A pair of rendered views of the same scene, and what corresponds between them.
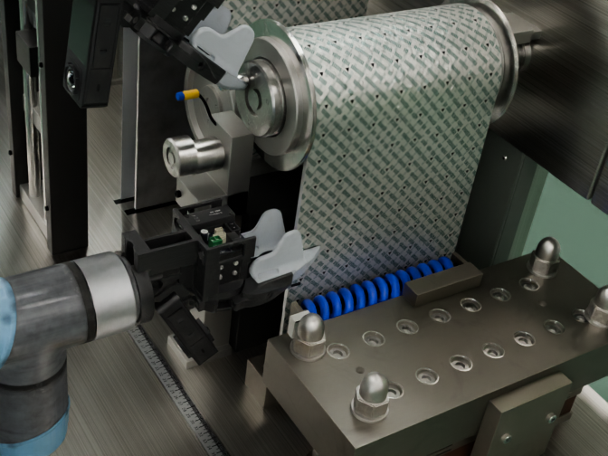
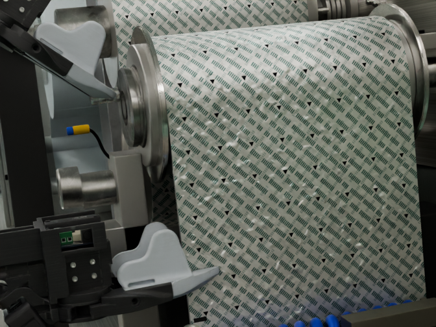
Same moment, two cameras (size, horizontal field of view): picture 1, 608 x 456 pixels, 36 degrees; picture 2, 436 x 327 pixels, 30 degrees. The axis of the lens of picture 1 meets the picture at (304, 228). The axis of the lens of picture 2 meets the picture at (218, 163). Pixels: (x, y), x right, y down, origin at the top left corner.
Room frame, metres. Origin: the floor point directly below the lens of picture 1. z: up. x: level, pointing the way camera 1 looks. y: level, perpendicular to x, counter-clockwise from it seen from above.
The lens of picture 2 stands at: (0.13, -0.30, 1.28)
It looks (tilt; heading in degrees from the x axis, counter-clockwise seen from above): 7 degrees down; 22
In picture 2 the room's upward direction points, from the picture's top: 6 degrees counter-clockwise
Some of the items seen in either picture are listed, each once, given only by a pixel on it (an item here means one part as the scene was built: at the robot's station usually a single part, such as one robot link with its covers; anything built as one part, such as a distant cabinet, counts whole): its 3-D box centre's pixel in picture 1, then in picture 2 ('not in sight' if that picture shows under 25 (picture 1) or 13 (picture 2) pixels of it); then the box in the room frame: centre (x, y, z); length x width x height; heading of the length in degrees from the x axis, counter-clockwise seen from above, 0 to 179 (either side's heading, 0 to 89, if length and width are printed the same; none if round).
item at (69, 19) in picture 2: not in sight; (82, 33); (1.00, 0.22, 1.34); 0.06 x 0.06 x 0.06; 37
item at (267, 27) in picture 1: (273, 96); (147, 105); (0.82, 0.05, 1.25); 0.15 x 0.01 x 0.15; 37
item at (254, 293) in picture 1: (249, 284); (120, 297); (0.72, 0.04, 1.09); 0.09 x 0.05 x 0.02; 126
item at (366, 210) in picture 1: (385, 215); (305, 237); (0.84, -0.09, 1.11); 0.23 x 0.01 x 0.18; 127
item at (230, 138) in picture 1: (205, 247); (122, 306); (0.82, 0.10, 1.05); 0.06 x 0.05 x 0.31; 127
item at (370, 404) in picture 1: (373, 392); not in sight; (0.64, -0.09, 1.05); 0.04 x 0.04 x 0.04
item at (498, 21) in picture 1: (469, 60); (390, 77); (0.97, -0.15, 1.25); 0.15 x 0.01 x 0.15; 37
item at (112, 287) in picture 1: (103, 292); not in sight; (0.65, 0.17, 1.11); 0.08 x 0.05 x 0.08; 37
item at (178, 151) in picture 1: (179, 156); (69, 187); (0.80, 0.13, 1.18); 0.04 x 0.02 x 0.04; 37
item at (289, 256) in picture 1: (289, 252); (169, 262); (0.75, 0.01, 1.12); 0.09 x 0.03 x 0.06; 126
